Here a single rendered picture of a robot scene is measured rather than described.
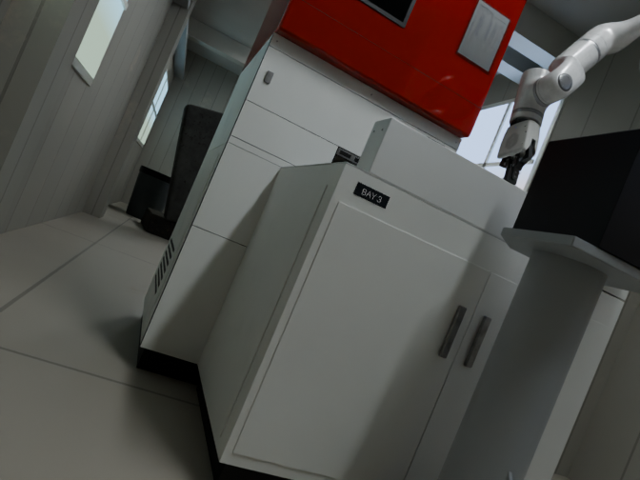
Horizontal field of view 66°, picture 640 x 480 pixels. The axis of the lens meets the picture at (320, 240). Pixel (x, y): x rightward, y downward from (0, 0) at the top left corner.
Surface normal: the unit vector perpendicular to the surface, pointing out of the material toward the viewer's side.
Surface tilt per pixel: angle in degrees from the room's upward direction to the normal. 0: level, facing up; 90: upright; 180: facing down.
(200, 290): 90
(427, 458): 90
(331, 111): 90
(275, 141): 90
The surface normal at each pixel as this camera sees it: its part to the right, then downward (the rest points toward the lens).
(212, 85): 0.28, 0.11
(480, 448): -0.57, -0.25
